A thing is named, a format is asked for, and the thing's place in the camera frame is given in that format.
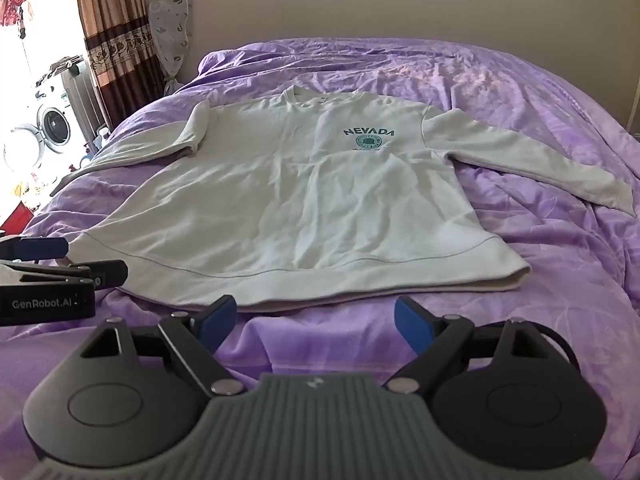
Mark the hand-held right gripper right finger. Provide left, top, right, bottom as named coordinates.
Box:
left=385, top=296, right=556, bottom=395

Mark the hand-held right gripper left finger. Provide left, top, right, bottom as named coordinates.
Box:
left=82, top=295, right=247, bottom=397

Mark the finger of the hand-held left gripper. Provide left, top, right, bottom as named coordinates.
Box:
left=0, top=259, right=129, bottom=291
left=0, top=237, right=70, bottom=264

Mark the white printed sweatshirt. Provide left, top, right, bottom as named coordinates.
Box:
left=50, top=85, right=635, bottom=308

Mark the red box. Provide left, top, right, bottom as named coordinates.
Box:
left=0, top=202, right=34, bottom=237

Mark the white washing machine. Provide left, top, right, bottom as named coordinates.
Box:
left=2, top=72, right=77, bottom=171

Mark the brown patterned curtain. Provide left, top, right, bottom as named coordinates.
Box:
left=72, top=0, right=168, bottom=131

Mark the purple bed sheet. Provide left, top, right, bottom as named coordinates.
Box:
left=0, top=36, right=640, bottom=411

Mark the white floral pillow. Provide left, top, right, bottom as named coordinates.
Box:
left=147, top=0, right=193, bottom=96

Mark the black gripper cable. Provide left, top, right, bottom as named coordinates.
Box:
left=536, top=324, right=584, bottom=377

